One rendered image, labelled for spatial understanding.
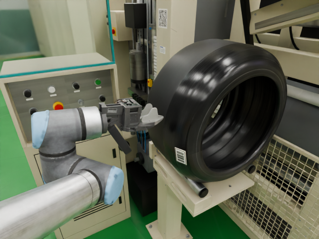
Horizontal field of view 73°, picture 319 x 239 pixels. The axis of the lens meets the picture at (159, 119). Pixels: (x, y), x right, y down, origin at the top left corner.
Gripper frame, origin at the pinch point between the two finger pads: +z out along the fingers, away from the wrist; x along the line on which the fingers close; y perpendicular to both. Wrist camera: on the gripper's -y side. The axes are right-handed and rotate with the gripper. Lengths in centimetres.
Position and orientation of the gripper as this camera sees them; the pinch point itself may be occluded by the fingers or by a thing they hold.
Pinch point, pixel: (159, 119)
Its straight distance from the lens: 71.5
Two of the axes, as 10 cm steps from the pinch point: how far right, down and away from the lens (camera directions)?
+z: 8.7, -1.3, 4.8
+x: -4.9, -4.2, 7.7
